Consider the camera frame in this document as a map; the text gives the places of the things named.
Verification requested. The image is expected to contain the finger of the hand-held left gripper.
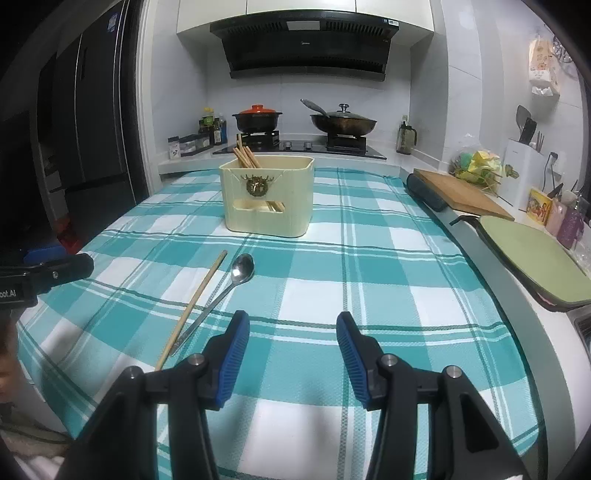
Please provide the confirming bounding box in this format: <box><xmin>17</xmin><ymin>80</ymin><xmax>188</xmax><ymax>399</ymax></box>
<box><xmin>30</xmin><ymin>253</ymin><xmax>94</xmax><ymax>294</ymax></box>
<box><xmin>24</xmin><ymin>246</ymin><xmax>66</xmax><ymax>265</ymax></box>

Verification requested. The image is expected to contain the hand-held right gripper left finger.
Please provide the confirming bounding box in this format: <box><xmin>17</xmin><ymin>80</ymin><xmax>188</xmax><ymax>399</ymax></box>
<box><xmin>65</xmin><ymin>310</ymin><xmax>251</xmax><ymax>480</ymax></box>

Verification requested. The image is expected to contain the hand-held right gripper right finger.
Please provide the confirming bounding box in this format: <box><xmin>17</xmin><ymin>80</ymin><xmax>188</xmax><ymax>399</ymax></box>
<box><xmin>335</xmin><ymin>311</ymin><xmax>532</xmax><ymax>480</ymax></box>

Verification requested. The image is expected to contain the long wooden chopstick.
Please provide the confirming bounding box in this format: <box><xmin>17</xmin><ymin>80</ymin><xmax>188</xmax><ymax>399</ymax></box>
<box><xmin>154</xmin><ymin>250</ymin><xmax>229</xmax><ymax>371</ymax></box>

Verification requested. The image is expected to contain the small steel spoon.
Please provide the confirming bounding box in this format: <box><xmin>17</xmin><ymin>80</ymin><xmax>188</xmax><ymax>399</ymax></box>
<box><xmin>170</xmin><ymin>253</ymin><xmax>256</xmax><ymax>357</ymax></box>

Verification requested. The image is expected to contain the cream utensil holder box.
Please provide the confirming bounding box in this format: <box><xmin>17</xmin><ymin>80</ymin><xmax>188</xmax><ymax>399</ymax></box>
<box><xmin>218</xmin><ymin>156</ymin><xmax>315</xmax><ymax>238</ymax></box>

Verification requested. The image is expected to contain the bundle of wooden chopsticks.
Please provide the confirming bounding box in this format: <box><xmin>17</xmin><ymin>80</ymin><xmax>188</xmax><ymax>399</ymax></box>
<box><xmin>233</xmin><ymin>133</ymin><xmax>263</xmax><ymax>171</ymax></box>

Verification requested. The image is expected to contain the person's left hand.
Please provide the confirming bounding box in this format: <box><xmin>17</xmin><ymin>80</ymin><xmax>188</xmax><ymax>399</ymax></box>
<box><xmin>0</xmin><ymin>320</ymin><xmax>21</xmax><ymax>404</ymax></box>

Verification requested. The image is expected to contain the red container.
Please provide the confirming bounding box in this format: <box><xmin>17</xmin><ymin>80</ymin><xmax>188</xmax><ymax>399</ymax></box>
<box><xmin>58</xmin><ymin>220</ymin><xmax>86</xmax><ymax>247</ymax></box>

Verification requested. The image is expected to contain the teal checked tablecloth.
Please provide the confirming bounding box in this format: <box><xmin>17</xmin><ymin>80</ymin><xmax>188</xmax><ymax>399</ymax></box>
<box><xmin>16</xmin><ymin>166</ymin><xmax>541</xmax><ymax>480</ymax></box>

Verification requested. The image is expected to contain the dark refrigerator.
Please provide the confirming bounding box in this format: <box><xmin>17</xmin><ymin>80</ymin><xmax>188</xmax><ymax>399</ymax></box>
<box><xmin>28</xmin><ymin>0</ymin><xmax>155</xmax><ymax>252</ymax></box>

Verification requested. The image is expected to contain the person's clothing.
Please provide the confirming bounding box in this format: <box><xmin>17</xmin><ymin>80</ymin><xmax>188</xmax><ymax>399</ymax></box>
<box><xmin>0</xmin><ymin>406</ymin><xmax>75</xmax><ymax>480</ymax></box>

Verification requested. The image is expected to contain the black spice rack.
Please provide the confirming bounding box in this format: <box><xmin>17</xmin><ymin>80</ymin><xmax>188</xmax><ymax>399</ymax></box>
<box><xmin>179</xmin><ymin>134</ymin><xmax>212</xmax><ymax>156</ymax></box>

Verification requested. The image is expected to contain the wooden cutting board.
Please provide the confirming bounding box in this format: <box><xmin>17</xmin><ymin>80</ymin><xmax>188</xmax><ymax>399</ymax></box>
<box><xmin>413</xmin><ymin>168</ymin><xmax>515</xmax><ymax>221</ymax></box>

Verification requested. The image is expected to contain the green board with black rim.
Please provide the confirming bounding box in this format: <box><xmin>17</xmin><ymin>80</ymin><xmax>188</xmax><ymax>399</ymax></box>
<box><xmin>450</xmin><ymin>215</ymin><xmax>591</xmax><ymax>313</ymax></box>

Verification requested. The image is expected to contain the black gas stove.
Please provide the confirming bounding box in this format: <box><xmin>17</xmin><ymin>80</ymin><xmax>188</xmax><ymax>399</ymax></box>
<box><xmin>212</xmin><ymin>130</ymin><xmax>387</xmax><ymax>161</ymax></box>

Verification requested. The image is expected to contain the glass jug with dark lid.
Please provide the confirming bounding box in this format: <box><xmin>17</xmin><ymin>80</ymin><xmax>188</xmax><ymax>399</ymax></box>
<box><xmin>396</xmin><ymin>115</ymin><xmax>419</xmax><ymax>155</ymax></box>

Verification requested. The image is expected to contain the bag of produce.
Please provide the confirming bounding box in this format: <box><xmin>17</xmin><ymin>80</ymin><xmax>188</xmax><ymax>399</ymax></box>
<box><xmin>450</xmin><ymin>148</ymin><xmax>520</xmax><ymax>192</ymax></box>

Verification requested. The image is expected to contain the black clay pot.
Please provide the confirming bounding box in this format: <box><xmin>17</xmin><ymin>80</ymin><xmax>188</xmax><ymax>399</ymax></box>
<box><xmin>232</xmin><ymin>112</ymin><xmax>283</xmax><ymax>133</ymax></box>

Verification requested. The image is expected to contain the black wok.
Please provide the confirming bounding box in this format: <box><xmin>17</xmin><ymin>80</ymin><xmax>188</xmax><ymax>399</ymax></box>
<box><xmin>309</xmin><ymin>114</ymin><xmax>378</xmax><ymax>137</ymax></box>

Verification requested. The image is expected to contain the yellow printed packet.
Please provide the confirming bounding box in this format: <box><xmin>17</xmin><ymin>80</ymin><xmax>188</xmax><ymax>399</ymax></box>
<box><xmin>526</xmin><ymin>187</ymin><xmax>554</xmax><ymax>226</ymax></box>

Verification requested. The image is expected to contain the pink bottle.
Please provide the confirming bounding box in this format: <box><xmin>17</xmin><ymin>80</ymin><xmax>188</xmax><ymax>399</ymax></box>
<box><xmin>545</xmin><ymin>199</ymin><xmax>568</xmax><ymax>241</ymax></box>

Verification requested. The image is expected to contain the glass wok lid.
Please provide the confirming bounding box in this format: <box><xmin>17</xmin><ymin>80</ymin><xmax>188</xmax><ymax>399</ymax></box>
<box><xmin>323</xmin><ymin>103</ymin><xmax>365</xmax><ymax>123</ymax></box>

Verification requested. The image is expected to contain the white utensil box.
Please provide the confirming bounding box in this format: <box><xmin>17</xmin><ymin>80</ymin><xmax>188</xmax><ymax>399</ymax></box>
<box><xmin>501</xmin><ymin>138</ymin><xmax>548</xmax><ymax>208</ymax></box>

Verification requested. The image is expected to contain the purple glitter bottle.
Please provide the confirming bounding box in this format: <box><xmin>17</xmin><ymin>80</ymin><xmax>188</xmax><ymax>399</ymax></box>
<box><xmin>556</xmin><ymin>203</ymin><xmax>586</xmax><ymax>250</ymax></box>

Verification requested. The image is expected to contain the black range hood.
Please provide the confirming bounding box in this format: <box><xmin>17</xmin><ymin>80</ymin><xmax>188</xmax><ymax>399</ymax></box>
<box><xmin>210</xmin><ymin>18</ymin><xmax>402</xmax><ymax>83</ymax></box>

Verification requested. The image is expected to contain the hanging printed bag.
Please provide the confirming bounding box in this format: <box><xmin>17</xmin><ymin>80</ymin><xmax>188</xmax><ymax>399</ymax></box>
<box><xmin>527</xmin><ymin>37</ymin><xmax>561</xmax><ymax>97</ymax></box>

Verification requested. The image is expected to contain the white wall cabinet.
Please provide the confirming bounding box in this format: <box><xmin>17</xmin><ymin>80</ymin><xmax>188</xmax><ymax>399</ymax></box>
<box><xmin>177</xmin><ymin>0</ymin><xmax>435</xmax><ymax>47</ymax></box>

